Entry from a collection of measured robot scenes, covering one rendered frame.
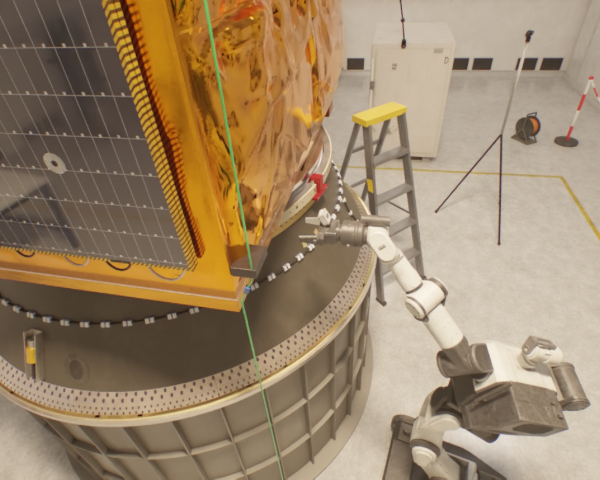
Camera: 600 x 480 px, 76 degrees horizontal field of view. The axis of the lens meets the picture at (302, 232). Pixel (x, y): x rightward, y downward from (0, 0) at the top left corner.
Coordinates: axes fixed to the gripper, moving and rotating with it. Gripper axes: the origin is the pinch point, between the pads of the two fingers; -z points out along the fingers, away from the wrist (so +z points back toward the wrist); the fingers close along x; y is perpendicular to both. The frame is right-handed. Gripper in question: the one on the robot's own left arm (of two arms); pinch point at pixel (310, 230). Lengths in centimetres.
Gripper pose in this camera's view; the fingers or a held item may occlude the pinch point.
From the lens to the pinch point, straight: 131.7
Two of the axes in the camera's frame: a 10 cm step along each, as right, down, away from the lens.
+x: 2.1, -6.2, 7.6
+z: 9.8, 0.9, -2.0
